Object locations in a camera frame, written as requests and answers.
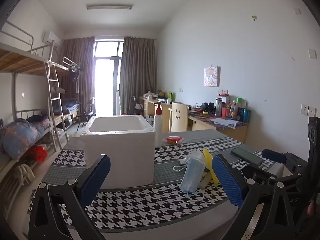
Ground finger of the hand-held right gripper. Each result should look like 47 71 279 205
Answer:
262 149 302 167
242 164 288 184

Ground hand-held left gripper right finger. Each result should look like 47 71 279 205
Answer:
212 154 318 240

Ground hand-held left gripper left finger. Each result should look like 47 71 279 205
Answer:
28 154 118 240

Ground pale green tissue packet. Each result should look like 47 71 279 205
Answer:
199 172 213 189

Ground white foam box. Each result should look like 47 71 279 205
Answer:
80 115 156 190

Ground blue face mask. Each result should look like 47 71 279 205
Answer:
172 156 207 202

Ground black smartphone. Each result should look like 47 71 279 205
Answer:
230 147 263 166

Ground houndstooth tablecloth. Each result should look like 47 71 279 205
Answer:
21 130 310 240

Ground wooden desk with patterned top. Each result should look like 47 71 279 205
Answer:
187 111 248 143

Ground white papers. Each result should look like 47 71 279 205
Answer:
211 117 240 129

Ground row of toiletry bottles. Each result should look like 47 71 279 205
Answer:
215 93 252 124

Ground red plastic bag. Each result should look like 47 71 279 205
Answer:
31 145 48 162

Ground black folding chair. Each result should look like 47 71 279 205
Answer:
76 97 96 128

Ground red snack packet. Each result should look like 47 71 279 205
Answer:
163 135 184 145

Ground beige clothes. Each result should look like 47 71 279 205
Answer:
14 164 34 185

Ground dark blue folded bedding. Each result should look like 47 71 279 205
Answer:
61 99 82 115

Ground white lotion pump bottle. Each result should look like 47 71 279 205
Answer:
153 102 163 148

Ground black headphones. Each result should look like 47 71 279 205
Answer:
201 102 215 113

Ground wooden chair with smiley face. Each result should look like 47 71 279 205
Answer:
168 102 188 133

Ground blue and orange quilt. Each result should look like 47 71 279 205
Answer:
2 115 50 159

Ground light wooden desk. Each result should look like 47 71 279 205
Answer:
139 96 173 124

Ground glass balcony door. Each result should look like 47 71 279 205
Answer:
93 39 125 117

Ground dark hanging clothes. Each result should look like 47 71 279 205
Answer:
67 67 84 94

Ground metal bed ladder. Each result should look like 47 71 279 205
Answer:
44 40 70 153

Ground brown curtain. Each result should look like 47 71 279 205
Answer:
119 36 157 115
60 37 96 120

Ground metal bunk bed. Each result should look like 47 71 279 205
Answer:
0 20 69 200
59 56 84 128

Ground white air conditioner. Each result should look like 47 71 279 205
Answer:
41 31 61 46

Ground ceiling light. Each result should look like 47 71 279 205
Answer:
86 4 134 11

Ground pink wall picture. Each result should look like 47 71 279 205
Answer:
204 66 218 87

